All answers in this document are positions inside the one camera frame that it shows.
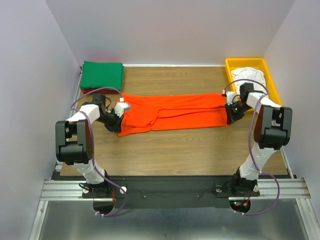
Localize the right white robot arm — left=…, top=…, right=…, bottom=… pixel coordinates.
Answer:
left=222, top=79, right=293, bottom=195

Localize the orange t shirt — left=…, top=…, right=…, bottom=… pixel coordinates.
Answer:
left=117, top=93, right=228, bottom=137

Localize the yellow plastic bin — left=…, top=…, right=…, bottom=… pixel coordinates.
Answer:
left=225, top=57, right=282, bottom=105

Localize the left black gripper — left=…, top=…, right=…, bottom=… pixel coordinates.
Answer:
left=95, top=109, right=124, bottom=133

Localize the aluminium rail frame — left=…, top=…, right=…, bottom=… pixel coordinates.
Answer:
left=28, top=177, right=312, bottom=240

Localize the white t shirt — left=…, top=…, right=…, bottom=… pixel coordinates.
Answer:
left=231, top=66, right=267, bottom=95

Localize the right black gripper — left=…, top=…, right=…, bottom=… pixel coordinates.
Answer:
left=224, top=100, right=252, bottom=124

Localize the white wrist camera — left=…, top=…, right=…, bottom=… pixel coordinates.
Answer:
left=114, top=97, right=131, bottom=118
left=222, top=90, right=237, bottom=105

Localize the folded dark red t shirt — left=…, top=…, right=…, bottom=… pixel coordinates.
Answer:
left=81, top=88, right=120, bottom=94

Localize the folded green t shirt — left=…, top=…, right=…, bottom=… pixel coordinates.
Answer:
left=80, top=61, right=125, bottom=90

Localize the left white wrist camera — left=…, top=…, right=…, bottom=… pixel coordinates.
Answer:
left=114, top=97, right=131, bottom=118

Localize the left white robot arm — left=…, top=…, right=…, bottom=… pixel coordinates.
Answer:
left=55, top=93, right=128, bottom=198

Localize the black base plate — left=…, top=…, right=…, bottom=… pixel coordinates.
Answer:
left=80, top=175, right=260, bottom=211

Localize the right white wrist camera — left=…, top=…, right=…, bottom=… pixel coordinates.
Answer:
left=222, top=90, right=237, bottom=105

